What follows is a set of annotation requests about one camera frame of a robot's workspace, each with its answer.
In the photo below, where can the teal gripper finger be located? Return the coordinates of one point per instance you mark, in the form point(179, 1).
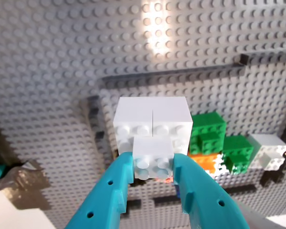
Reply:
point(205, 205)
point(102, 205)

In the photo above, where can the white lego cube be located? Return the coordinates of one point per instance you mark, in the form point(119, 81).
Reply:
point(264, 145)
point(145, 112)

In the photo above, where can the orange lego cube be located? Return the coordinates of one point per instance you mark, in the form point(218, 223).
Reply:
point(202, 161)

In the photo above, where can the short dark grey brick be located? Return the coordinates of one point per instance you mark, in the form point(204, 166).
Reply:
point(213, 68)
point(230, 67)
point(133, 206)
point(195, 70)

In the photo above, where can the grey lego baseplate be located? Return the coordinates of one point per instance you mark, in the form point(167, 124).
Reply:
point(50, 71)

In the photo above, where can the grey duct tape strip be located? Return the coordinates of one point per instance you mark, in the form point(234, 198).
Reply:
point(19, 181)

